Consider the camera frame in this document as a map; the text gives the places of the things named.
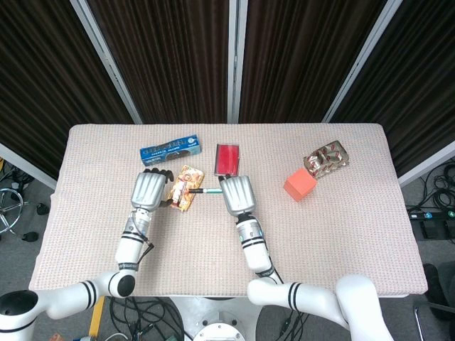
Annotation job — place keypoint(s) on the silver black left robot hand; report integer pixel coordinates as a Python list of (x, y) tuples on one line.
[(147, 190)]

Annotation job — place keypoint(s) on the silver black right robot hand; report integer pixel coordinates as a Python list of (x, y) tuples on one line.
[(238, 195)]

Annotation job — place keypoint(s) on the green pen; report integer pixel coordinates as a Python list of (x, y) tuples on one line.
[(212, 191)]

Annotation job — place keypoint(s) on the black marker cap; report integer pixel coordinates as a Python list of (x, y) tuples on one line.
[(195, 191)]

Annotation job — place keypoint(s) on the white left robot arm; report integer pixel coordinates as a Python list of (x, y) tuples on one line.
[(128, 248)]

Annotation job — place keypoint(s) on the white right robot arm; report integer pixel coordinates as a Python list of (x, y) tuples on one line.
[(256, 252)]

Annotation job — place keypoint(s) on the red and black case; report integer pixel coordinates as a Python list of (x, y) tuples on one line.
[(227, 158)]

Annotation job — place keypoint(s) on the blue Oreo cookie box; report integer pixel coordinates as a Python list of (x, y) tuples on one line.
[(167, 151)]

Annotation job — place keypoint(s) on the yellow curry roux box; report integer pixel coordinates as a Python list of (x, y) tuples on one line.
[(190, 177)]

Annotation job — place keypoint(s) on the orange foam cube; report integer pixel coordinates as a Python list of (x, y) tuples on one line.
[(298, 186)]

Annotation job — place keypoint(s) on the beige woven tablecloth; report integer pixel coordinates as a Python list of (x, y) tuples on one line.
[(320, 241)]

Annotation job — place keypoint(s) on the gold red patterned package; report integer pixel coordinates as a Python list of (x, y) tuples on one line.
[(327, 160)]

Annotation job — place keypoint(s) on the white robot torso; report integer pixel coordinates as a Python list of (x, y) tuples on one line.
[(213, 312)]

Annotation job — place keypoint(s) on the dark brown partition panel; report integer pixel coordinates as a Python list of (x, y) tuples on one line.
[(302, 60), (42, 81), (423, 81), (167, 60)]

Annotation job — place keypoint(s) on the yellow bar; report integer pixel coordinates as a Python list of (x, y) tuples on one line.
[(96, 316)]

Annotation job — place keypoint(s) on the chrome stool base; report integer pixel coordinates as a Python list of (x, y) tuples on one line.
[(10, 206)]

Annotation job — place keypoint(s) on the black power strip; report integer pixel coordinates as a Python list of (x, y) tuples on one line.
[(432, 215)]

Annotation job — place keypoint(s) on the white partition frame post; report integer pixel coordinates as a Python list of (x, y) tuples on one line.
[(426, 164), (28, 166), (362, 60), (236, 60), (106, 60)]

